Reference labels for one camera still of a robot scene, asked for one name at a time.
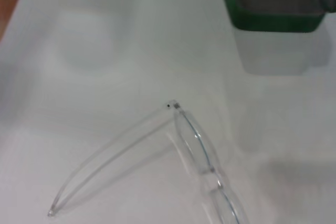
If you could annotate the clear plastic glasses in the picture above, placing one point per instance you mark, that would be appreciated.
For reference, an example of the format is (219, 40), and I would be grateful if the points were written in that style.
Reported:
(194, 150)

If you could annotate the green glasses case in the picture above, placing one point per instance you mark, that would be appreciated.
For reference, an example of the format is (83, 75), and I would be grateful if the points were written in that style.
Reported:
(273, 22)

